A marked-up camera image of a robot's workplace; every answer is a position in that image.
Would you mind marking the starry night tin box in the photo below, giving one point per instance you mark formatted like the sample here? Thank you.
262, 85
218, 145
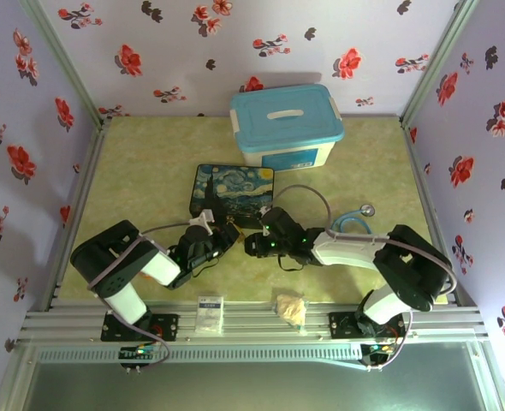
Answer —
239, 188

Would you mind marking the blue stethoscope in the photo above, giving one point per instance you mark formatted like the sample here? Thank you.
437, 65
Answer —
351, 219

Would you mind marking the left green circuit board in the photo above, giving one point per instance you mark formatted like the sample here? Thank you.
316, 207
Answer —
138, 351

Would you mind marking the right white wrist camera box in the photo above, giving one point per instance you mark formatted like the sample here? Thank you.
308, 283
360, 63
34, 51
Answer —
264, 210

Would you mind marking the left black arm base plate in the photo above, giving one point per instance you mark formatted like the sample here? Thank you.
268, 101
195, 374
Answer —
167, 326

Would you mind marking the blue lidded plastic storage box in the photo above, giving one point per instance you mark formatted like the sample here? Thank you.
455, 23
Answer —
284, 122

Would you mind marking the right green circuit board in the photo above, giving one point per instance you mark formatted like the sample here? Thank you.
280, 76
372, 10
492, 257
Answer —
378, 350

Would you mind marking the white paper packet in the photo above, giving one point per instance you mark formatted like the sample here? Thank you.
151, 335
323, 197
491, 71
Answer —
210, 319

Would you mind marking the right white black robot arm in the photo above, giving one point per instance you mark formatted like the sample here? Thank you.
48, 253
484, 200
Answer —
346, 252

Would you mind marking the aluminium frame post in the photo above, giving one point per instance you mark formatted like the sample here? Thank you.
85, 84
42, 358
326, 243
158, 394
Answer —
441, 55
64, 60

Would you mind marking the clear bag of beige stuff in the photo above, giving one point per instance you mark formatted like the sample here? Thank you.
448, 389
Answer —
292, 310

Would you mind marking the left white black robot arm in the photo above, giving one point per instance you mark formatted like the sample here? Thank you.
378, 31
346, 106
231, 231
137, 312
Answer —
122, 295

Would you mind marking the aluminium frame rail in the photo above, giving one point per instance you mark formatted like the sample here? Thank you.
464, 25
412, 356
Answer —
257, 319

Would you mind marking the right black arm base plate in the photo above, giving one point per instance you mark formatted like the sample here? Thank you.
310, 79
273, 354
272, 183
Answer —
342, 325

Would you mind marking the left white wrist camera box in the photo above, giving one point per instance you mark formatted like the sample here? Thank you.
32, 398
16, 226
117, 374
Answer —
202, 220

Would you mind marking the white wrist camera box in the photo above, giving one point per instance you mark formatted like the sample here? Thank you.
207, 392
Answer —
202, 220
264, 210

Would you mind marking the green circuit board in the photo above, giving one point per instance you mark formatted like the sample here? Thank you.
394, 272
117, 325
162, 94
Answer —
138, 351
378, 350

